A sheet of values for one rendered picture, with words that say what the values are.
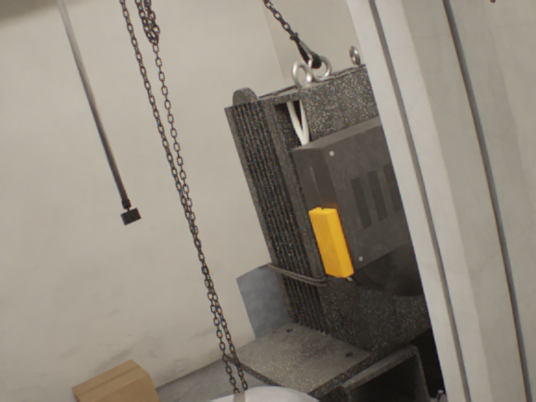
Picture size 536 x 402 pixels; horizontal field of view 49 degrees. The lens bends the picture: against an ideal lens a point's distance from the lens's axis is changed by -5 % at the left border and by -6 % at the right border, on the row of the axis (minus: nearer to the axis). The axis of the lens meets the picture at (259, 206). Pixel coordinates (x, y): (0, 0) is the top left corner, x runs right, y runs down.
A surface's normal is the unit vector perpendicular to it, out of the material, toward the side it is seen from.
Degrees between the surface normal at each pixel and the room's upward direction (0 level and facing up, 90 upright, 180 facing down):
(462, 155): 90
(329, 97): 90
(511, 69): 90
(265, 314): 90
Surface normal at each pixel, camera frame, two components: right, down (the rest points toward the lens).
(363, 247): 0.48, 0.04
